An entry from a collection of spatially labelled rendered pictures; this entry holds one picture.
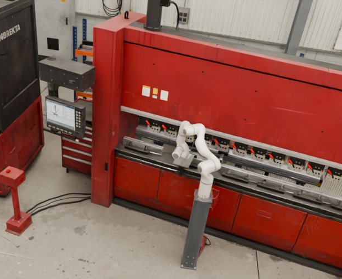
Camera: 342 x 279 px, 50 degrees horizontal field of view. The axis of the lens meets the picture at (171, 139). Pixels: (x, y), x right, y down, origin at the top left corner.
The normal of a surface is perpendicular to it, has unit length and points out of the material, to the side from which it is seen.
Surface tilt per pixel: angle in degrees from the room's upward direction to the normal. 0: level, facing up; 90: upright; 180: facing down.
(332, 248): 90
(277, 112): 90
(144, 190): 90
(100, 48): 90
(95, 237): 0
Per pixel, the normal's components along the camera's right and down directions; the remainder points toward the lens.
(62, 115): -0.37, 0.45
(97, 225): 0.12, -0.84
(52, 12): -0.11, 0.51
